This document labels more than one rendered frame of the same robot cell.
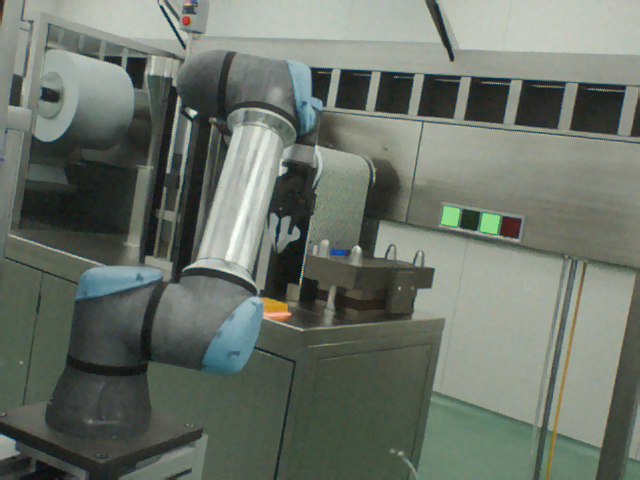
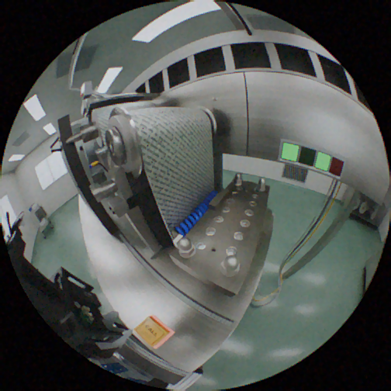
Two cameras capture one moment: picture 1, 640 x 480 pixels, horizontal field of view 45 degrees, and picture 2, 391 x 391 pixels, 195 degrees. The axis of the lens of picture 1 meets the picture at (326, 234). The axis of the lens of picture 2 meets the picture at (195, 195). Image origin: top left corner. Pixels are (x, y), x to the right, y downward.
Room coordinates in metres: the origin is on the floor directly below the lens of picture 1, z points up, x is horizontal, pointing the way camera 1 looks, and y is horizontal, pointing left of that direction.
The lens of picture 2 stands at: (1.85, -0.04, 1.25)
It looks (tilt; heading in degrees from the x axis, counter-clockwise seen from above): 34 degrees down; 3
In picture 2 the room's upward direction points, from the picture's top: 8 degrees counter-clockwise
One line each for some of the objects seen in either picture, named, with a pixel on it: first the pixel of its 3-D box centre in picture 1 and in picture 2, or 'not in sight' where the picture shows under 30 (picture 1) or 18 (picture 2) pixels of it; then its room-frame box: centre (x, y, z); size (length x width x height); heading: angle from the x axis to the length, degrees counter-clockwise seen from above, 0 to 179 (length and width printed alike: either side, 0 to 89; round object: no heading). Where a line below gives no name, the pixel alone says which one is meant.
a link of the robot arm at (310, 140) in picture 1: (303, 121); not in sight; (1.78, 0.10, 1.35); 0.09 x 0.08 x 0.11; 175
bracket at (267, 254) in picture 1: (268, 236); (133, 223); (2.04, 0.15, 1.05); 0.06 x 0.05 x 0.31; 143
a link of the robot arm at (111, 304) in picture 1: (120, 311); not in sight; (1.10, 0.28, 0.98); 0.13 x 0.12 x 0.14; 85
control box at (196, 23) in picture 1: (192, 15); (85, 91); (2.40, 0.52, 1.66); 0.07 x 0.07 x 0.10; 63
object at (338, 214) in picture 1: (336, 223); (192, 182); (2.12, -0.02, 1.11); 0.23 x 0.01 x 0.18; 143
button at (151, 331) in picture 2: (266, 306); (151, 331); (1.77, 0.11, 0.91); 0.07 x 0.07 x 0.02; 53
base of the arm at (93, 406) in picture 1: (103, 387); not in sight; (1.10, 0.28, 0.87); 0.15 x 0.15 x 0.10
